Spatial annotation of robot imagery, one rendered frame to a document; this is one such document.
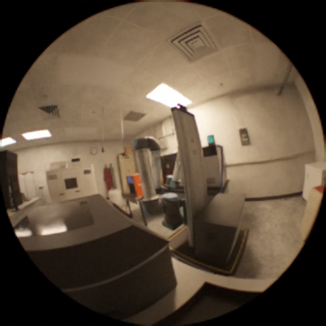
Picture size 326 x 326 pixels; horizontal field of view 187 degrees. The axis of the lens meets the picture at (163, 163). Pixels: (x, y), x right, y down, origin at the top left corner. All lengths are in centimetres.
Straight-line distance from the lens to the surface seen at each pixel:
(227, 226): 72
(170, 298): 40
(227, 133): 267
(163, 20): 155
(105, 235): 17
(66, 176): 176
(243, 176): 270
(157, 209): 86
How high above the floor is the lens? 129
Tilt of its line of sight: level
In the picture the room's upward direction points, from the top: 9 degrees counter-clockwise
